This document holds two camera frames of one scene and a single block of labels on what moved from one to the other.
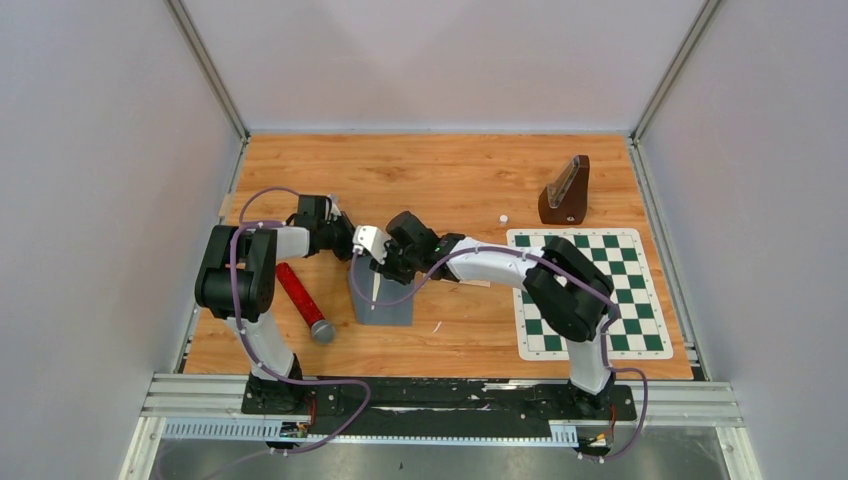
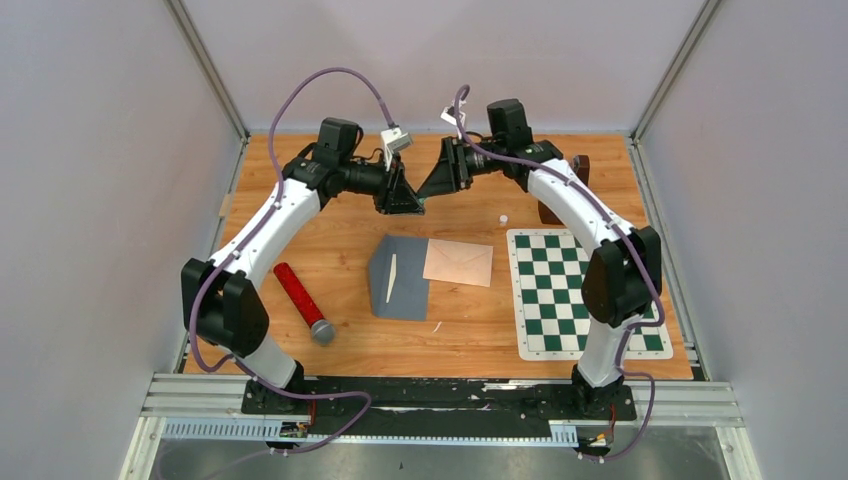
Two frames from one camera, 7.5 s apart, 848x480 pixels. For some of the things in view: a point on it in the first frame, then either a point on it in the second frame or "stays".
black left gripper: x=346 y=253 to x=394 y=195
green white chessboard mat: x=638 y=333 stays
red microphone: x=322 y=330 stays
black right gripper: x=387 y=269 to x=446 y=177
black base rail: x=356 y=406 stays
